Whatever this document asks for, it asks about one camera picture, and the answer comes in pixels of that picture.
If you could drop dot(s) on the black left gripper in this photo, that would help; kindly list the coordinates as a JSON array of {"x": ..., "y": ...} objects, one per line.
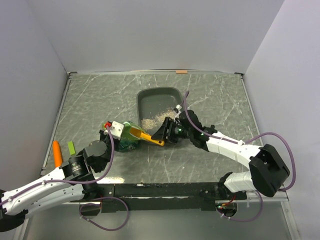
[{"x": 102, "y": 134}]

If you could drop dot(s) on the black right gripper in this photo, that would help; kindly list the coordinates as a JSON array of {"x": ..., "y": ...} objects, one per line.
[{"x": 161, "y": 134}]

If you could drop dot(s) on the green litter bag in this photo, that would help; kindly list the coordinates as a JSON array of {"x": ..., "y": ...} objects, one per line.
[{"x": 127, "y": 142}]

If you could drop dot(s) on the yellow plastic scoop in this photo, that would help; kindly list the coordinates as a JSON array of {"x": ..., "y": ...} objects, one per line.
[{"x": 140, "y": 134}]

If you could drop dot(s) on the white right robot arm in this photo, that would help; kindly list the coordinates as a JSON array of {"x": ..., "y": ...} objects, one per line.
[{"x": 266, "y": 169}]

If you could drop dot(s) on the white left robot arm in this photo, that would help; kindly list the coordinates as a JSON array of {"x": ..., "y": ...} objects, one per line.
[{"x": 72, "y": 181}]

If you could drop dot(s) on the beige litter granules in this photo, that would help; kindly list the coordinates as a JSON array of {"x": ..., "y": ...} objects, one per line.
[{"x": 154, "y": 122}]

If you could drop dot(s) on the grey litter tray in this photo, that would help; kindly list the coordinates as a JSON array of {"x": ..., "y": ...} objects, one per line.
[{"x": 152, "y": 101}]

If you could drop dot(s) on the green plastic block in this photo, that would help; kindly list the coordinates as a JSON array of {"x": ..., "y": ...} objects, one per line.
[{"x": 71, "y": 148}]

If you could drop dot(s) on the orange toy carrot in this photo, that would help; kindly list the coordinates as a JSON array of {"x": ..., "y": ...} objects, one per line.
[{"x": 57, "y": 154}]

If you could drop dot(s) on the orange tape piece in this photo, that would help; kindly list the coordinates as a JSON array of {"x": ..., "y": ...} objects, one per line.
[{"x": 181, "y": 72}]

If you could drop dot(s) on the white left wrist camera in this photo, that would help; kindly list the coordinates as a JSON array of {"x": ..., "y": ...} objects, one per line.
[{"x": 115, "y": 128}]

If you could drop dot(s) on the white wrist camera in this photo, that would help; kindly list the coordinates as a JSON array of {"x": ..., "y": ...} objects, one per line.
[
  {"x": 177, "y": 111},
  {"x": 115, "y": 128}
]

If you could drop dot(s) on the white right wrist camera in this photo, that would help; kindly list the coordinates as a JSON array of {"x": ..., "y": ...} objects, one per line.
[{"x": 177, "y": 111}]

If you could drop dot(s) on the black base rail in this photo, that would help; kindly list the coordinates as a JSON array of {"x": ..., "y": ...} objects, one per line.
[{"x": 162, "y": 196}]

